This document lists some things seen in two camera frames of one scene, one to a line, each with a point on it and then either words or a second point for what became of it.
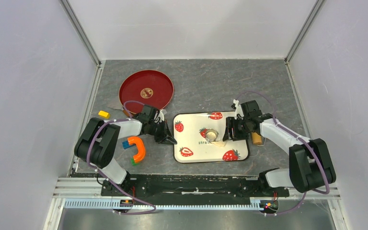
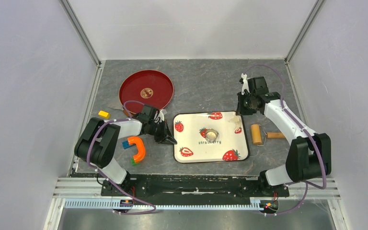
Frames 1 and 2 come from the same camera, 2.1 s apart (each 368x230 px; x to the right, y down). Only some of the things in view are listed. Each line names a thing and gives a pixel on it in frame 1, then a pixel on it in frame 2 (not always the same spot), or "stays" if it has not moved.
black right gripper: x=231 y=122 → x=240 y=110
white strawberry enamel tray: x=199 y=137 stays
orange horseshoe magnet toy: x=138 y=141 stays
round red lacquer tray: x=149 y=87 stays
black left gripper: x=168 y=139 stays
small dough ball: x=219 y=143 → x=211 y=135
